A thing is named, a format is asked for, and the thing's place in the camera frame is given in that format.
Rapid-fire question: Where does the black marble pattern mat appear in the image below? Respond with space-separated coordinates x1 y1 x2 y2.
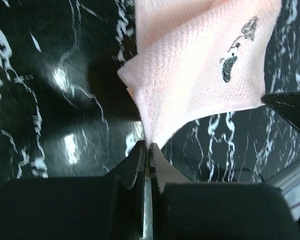
0 0 300 186

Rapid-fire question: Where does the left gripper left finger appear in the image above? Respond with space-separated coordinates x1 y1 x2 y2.
0 140 146 240

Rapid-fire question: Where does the plain pink towel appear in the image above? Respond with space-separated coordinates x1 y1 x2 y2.
117 0 282 148

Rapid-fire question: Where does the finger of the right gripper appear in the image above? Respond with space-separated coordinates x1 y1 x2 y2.
261 92 300 133

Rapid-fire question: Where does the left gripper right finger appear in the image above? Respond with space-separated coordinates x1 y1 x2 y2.
149 143 300 240

